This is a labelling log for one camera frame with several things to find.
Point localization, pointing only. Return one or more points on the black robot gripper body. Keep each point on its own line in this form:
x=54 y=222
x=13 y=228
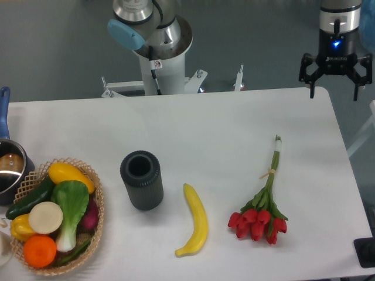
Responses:
x=337 y=53

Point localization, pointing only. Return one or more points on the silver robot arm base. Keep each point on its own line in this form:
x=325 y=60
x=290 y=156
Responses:
x=150 y=28

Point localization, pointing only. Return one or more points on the red tulip bouquet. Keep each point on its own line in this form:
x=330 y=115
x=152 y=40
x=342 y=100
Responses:
x=260 y=217

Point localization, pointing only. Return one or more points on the black device at edge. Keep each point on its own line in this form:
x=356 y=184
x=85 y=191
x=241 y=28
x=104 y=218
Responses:
x=364 y=248

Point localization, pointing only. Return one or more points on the yellow plastic banana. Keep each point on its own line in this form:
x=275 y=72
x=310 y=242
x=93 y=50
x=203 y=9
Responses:
x=201 y=226

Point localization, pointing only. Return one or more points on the dark grey ribbed vase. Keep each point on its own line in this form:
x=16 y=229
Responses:
x=141 y=173

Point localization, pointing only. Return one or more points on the green bok choy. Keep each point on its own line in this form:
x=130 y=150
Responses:
x=72 y=197

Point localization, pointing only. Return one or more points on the purple red onion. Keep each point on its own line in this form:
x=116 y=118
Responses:
x=90 y=219

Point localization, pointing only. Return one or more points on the yellow squash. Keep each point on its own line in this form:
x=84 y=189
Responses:
x=61 y=171

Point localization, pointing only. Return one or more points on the green chili pepper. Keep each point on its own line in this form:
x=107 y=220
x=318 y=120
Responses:
x=77 y=252

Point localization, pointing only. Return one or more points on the green cucumber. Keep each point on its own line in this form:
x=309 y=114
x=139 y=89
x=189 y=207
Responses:
x=38 y=195

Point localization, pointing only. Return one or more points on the woven wicker basket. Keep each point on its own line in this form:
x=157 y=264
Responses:
x=89 y=238

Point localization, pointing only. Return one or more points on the white round radish slice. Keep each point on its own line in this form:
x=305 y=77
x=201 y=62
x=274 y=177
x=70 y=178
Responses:
x=45 y=217

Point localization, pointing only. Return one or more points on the orange fruit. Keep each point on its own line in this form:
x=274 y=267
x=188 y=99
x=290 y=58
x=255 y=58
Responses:
x=39 y=251

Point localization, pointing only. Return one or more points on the yellow bell pepper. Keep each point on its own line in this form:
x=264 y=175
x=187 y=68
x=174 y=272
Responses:
x=21 y=229

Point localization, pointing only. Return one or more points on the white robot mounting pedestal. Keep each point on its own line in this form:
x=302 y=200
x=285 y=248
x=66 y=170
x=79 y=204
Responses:
x=159 y=77

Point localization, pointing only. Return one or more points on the blue handled saucepan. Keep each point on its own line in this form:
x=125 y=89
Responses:
x=15 y=163

